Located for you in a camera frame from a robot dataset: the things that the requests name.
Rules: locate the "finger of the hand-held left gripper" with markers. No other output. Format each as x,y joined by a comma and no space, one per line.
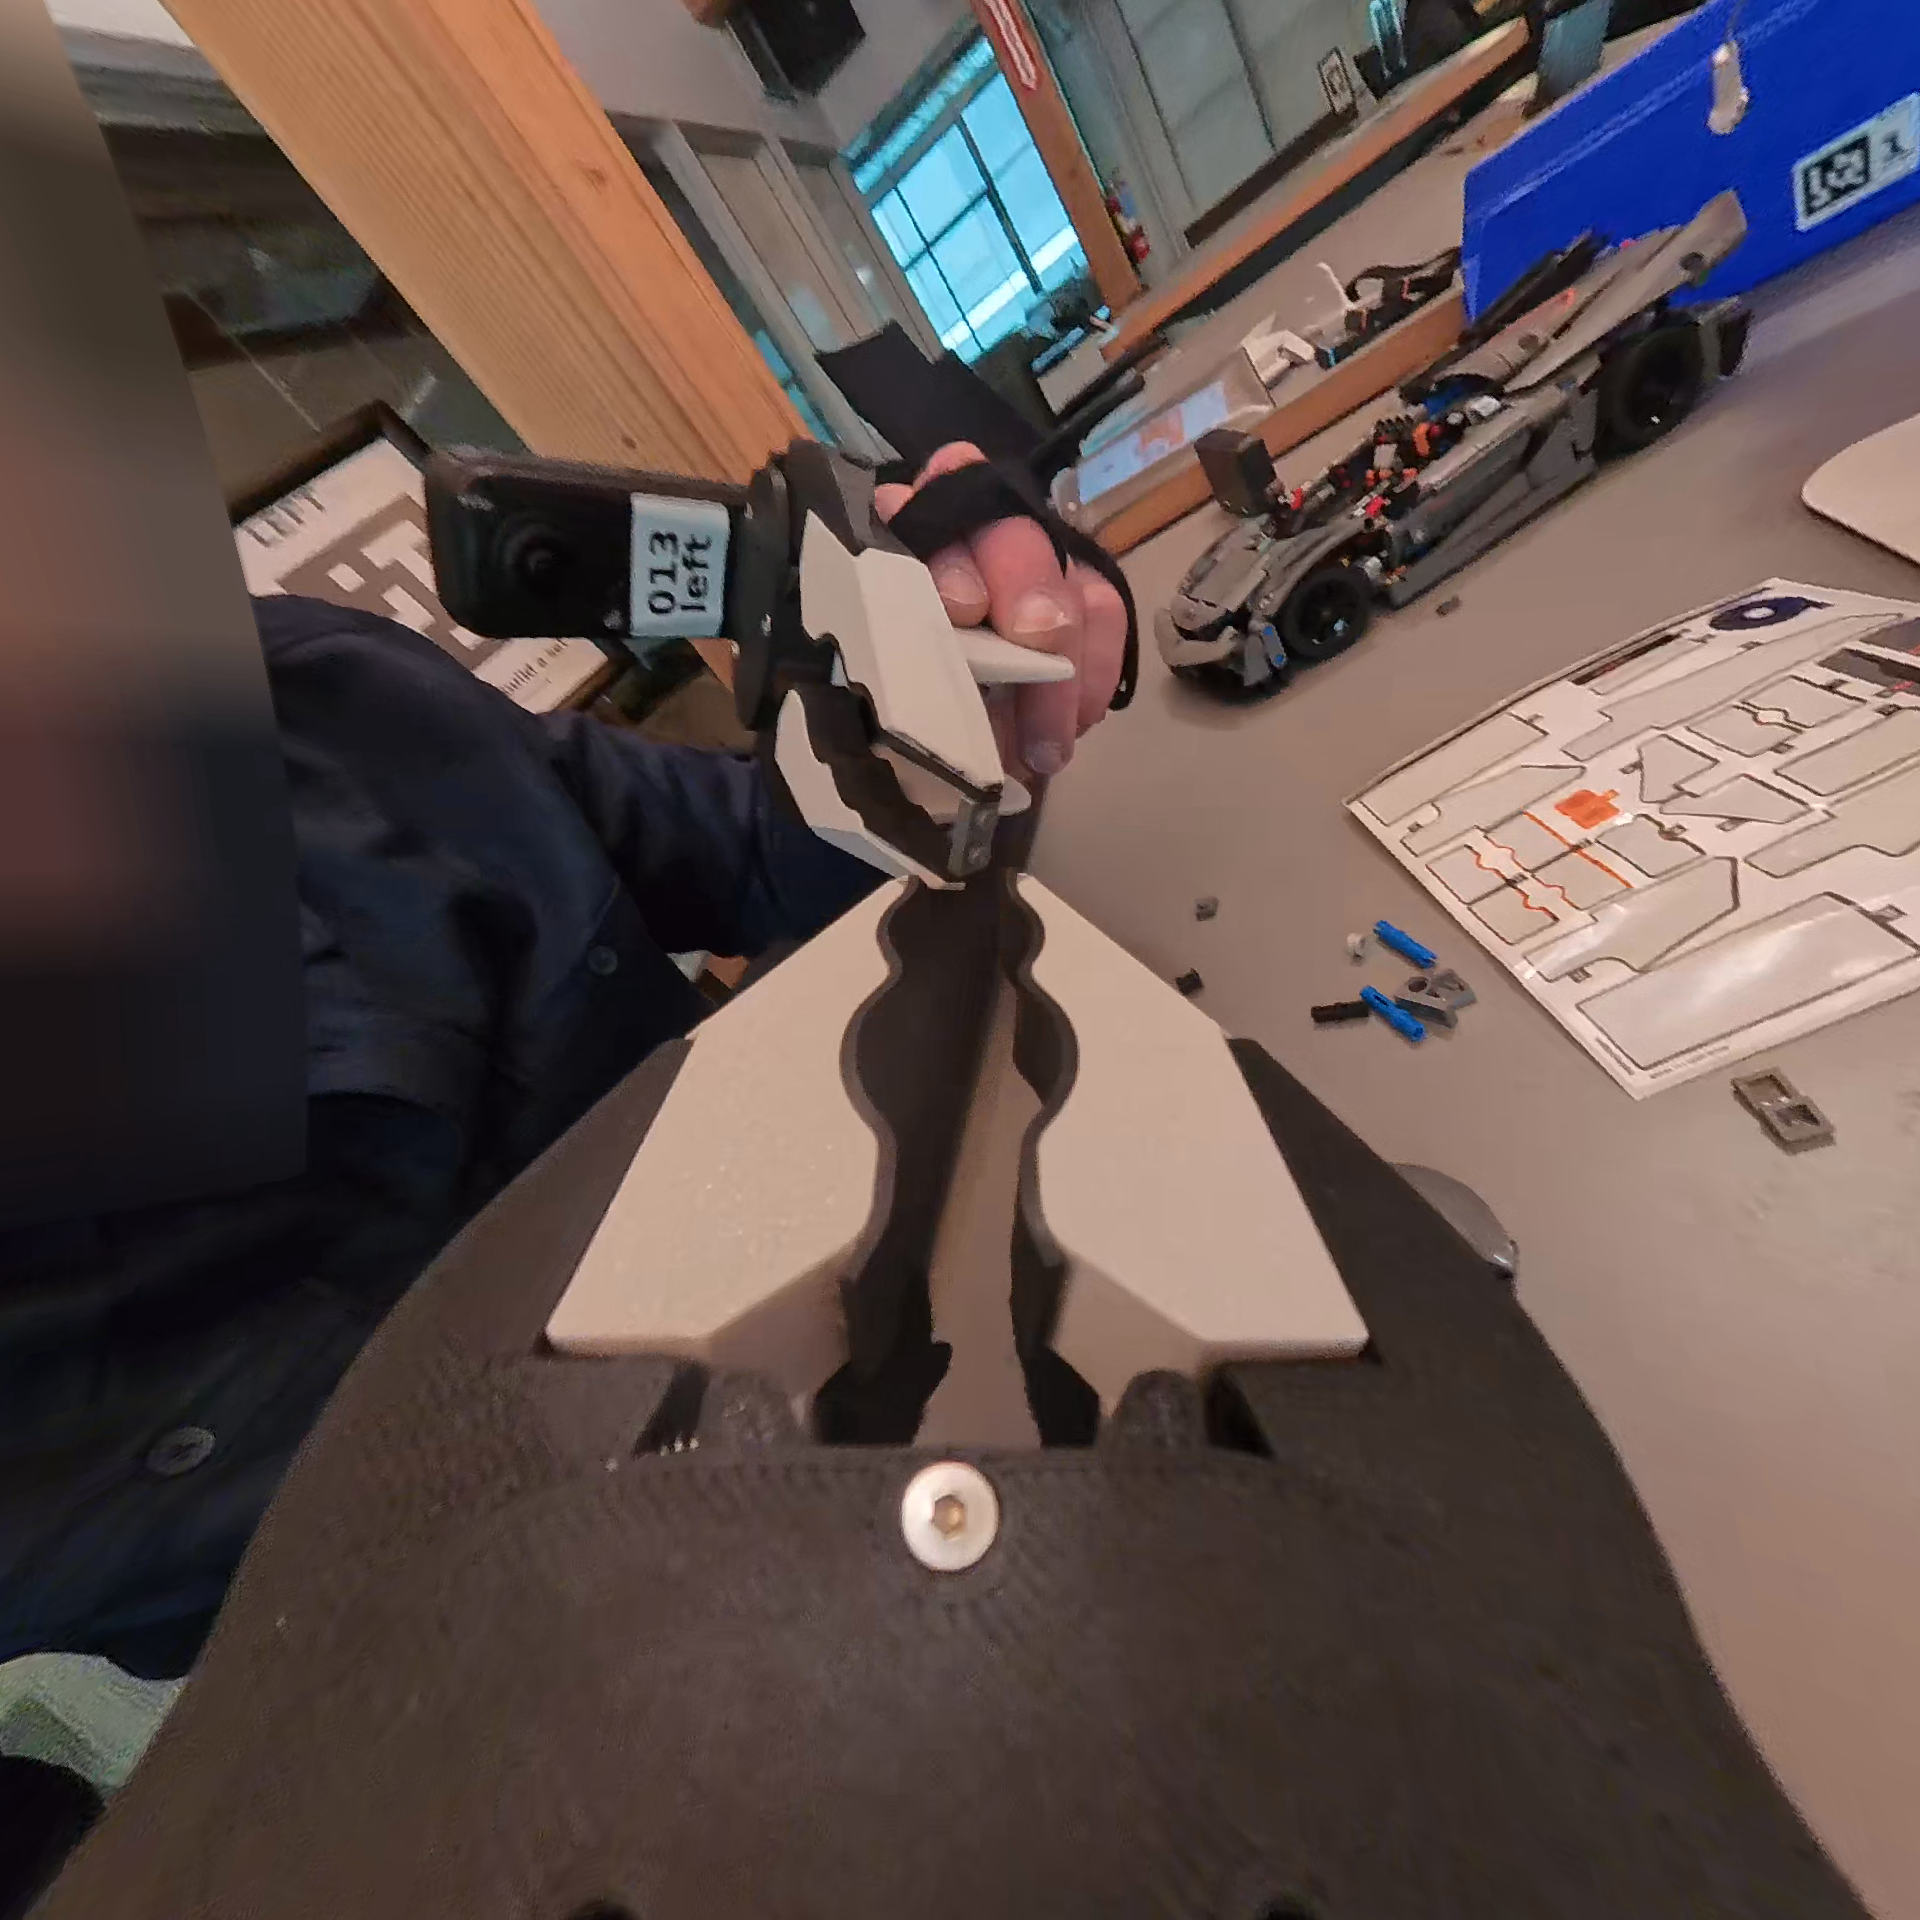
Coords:
892,645
856,820

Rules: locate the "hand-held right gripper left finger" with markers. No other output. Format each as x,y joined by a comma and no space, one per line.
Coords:
720,1200

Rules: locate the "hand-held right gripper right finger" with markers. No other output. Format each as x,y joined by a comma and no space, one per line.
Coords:
1200,1200

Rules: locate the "black plate lego assembly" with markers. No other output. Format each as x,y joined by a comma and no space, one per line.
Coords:
1463,1214

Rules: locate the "lego sticker sheet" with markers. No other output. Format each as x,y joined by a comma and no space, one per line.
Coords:
1693,902

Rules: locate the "person's left forearm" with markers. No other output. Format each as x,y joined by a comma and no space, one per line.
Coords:
720,839

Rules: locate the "blue lego pin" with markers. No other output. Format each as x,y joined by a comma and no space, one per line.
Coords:
1401,942
1393,1014

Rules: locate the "grey lego vehicle model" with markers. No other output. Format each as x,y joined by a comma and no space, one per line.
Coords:
1499,452

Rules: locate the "person's left hand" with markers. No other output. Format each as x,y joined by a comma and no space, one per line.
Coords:
1019,578

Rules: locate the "white printed sign board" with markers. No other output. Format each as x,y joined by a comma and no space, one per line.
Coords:
345,556

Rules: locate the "person's navy clothing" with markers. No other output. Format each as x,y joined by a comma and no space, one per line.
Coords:
451,1050

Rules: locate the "wooden panel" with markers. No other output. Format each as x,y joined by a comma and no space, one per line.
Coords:
493,224

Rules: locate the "tablet device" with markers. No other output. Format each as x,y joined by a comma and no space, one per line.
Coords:
1155,442

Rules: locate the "small black box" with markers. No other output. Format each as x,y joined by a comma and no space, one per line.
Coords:
1237,469

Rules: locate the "window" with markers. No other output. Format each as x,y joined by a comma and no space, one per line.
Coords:
961,224

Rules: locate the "wooden desk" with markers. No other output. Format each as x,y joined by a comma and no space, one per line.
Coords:
1320,165

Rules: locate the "pale green cloth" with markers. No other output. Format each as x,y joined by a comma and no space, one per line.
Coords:
76,1717

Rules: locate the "blue plastic bin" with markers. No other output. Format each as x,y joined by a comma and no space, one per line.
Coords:
1651,149

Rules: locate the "white book stand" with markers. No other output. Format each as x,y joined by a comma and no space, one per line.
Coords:
1874,494

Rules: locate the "small grey lego bracket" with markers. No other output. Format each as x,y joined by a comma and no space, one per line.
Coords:
1781,1106

